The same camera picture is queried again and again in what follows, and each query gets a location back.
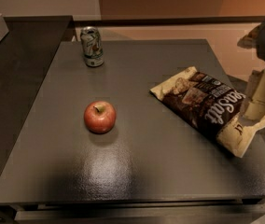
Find brown sea salt chip bag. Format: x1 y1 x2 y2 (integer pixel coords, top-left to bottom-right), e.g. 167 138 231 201
150 66 265 158

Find red apple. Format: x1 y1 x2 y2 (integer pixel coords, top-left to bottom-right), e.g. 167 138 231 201
83 101 116 134

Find green white soda can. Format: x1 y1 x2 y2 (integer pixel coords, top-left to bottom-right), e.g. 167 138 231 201
80 26 104 67

